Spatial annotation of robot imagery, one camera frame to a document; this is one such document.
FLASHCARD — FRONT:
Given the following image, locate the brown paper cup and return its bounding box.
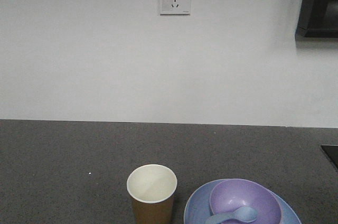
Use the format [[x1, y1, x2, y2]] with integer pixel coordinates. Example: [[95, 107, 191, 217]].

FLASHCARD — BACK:
[[126, 164, 178, 224]]

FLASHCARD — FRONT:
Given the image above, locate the purple plastic bowl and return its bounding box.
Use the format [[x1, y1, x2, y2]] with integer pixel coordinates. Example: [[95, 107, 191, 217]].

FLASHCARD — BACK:
[[209, 179, 281, 223]]

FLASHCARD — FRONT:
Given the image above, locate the light blue plastic spoon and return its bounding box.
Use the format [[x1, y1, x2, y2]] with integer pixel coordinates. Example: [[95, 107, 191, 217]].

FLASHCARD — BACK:
[[205, 206, 258, 224]]

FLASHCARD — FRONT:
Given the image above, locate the light blue plastic plate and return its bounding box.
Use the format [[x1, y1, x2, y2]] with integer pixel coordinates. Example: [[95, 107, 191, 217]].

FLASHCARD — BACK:
[[183, 179, 302, 224]]

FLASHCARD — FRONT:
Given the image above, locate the black induction cooktop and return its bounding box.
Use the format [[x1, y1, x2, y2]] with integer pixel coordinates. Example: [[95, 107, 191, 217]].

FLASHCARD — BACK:
[[321, 145, 338, 171]]

